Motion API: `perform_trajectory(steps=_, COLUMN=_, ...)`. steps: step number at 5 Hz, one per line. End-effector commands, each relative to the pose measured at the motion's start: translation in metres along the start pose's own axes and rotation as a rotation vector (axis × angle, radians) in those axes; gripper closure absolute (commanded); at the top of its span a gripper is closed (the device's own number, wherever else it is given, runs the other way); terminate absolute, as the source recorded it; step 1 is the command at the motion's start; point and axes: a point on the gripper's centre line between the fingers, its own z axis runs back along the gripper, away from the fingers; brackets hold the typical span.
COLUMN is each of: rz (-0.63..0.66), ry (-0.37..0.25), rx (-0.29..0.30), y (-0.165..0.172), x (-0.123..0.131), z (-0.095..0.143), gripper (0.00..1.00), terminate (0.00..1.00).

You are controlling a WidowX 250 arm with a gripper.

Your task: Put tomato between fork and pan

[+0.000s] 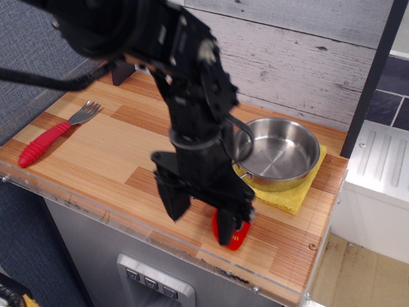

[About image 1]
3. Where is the black frame post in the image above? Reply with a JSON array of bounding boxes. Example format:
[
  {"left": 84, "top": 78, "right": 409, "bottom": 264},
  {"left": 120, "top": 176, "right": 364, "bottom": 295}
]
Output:
[
  {"left": 111, "top": 61, "right": 135, "bottom": 86},
  {"left": 340, "top": 0, "right": 408, "bottom": 159}
]

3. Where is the clear acrylic table edge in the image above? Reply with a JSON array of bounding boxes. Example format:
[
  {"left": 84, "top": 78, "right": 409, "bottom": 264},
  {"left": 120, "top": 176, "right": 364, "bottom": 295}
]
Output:
[{"left": 1, "top": 162, "right": 315, "bottom": 306}]

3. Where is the red handled fork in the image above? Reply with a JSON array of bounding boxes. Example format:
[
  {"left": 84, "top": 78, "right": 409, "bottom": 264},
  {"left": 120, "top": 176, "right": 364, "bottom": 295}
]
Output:
[{"left": 18, "top": 100, "right": 101, "bottom": 167}]

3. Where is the white toy sink unit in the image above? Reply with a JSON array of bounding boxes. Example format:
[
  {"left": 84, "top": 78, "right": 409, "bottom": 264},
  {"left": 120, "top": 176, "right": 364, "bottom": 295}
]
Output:
[{"left": 330, "top": 121, "right": 408, "bottom": 263}]

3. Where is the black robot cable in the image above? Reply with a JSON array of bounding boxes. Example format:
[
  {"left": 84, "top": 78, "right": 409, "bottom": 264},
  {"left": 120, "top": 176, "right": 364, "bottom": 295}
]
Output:
[{"left": 0, "top": 60, "right": 116, "bottom": 93}]

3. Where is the black right frame post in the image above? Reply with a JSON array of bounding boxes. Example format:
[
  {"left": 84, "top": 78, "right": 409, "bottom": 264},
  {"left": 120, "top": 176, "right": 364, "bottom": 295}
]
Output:
[{"left": 340, "top": 0, "right": 408, "bottom": 159}]

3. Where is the silver dispenser button panel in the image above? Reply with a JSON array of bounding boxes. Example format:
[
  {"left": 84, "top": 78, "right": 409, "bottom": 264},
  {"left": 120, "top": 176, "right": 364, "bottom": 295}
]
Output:
[{"left": 116, "top": 253, "right": 196, "bottom": 306}]

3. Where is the grey toy fridge cabinet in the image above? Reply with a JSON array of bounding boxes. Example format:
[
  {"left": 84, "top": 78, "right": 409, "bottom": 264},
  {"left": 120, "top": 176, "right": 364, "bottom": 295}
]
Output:
[{"left": 45, "top": 200, "right": 278, "bottom": 306}]

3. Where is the yellow object at corner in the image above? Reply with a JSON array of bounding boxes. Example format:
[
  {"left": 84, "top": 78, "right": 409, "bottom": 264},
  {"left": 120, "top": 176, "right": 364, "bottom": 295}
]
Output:
[{"left": 22, "top": 294, "right": 40, "bottom": 307}]

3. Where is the black left frame post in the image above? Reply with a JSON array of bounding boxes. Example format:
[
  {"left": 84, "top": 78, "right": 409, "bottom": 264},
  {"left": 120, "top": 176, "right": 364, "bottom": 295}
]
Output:
[{"left": 111, "top": 61, "right": 135, "bottom": 86}]

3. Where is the red toy pepper half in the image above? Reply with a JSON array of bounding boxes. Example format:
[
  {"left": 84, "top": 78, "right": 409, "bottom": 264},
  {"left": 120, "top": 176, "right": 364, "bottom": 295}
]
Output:
[{"left": 212, "top": 210, "right": 251, "bottom": 251}]

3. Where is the yellow cloth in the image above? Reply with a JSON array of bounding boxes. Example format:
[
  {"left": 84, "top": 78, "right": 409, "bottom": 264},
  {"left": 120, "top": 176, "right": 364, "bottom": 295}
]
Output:
[{"left": 243, "top": 145, "right": 327, "bottom": 215}]

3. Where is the silver pot with wire handle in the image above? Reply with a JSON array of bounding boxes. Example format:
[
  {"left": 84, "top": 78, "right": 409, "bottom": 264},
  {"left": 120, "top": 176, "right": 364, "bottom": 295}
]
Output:
[{"left": 233, "top": 117, "right": 323, "bottom": 192}]

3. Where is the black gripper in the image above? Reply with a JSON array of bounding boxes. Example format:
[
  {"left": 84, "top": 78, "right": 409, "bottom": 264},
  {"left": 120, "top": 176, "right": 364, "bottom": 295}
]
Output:
[{"left": 150, "top": 140, "right": 256, "bottom": 246}]

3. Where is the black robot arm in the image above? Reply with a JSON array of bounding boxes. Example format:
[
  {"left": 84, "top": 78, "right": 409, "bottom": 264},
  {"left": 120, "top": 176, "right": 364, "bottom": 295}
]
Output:
[{"left": 32, "top": 1, "right": 254, "bottom": 246}]

